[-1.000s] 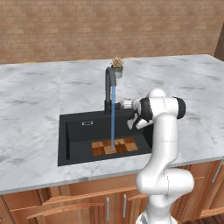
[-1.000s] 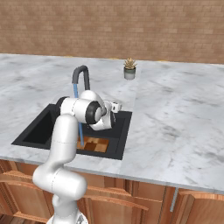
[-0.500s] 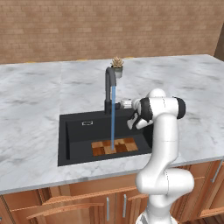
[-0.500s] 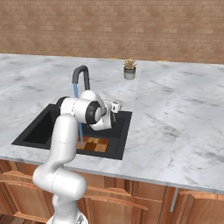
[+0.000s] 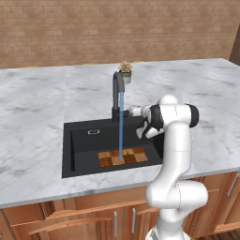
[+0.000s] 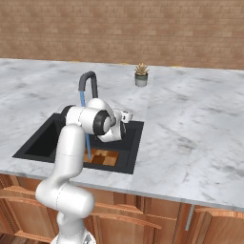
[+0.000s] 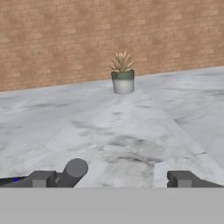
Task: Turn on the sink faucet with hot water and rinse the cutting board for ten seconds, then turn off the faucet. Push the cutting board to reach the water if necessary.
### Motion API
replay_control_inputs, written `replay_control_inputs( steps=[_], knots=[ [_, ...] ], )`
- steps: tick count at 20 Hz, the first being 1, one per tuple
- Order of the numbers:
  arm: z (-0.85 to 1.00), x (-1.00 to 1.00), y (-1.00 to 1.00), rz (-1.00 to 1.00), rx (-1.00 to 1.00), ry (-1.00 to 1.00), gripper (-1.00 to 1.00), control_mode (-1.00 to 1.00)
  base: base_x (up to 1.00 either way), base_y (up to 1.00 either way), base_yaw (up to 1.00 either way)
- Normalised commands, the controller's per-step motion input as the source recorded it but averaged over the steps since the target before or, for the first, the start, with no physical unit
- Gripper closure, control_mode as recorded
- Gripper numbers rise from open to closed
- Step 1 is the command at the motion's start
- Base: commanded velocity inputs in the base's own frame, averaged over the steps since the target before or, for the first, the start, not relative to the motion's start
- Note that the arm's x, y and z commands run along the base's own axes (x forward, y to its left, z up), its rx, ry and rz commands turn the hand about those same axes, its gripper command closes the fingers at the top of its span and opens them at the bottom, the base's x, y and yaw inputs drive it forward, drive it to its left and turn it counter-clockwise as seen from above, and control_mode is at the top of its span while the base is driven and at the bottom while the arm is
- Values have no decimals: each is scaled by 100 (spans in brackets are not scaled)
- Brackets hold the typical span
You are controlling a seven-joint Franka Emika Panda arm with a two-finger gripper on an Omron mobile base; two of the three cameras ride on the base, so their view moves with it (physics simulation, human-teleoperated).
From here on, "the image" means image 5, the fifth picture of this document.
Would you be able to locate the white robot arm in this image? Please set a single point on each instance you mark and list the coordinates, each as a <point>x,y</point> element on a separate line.
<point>178,146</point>

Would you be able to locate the small potted succulent plant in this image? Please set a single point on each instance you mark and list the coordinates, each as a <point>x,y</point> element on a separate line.
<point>125,70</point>

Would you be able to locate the wooden cupboard door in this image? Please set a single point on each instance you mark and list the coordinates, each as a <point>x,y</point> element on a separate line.
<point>218,206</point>
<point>100,229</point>
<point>142,225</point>
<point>22,218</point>

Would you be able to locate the wooden chair back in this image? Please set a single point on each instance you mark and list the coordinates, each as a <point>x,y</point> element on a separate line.
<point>226,227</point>
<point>93,210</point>
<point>72,223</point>

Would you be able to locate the black sink basin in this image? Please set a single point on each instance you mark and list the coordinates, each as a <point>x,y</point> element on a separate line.
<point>81,150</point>

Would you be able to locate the checkered wooden cutting board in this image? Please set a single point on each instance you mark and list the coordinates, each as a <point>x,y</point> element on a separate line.
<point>137,155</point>

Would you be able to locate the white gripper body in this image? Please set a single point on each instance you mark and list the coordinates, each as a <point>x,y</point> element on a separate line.
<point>135,110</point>

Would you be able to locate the dark grey sink faucet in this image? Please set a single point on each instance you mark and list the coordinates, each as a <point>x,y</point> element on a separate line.
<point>116,93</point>

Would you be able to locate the blue water stream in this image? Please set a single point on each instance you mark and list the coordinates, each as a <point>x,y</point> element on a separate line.
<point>121,125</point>

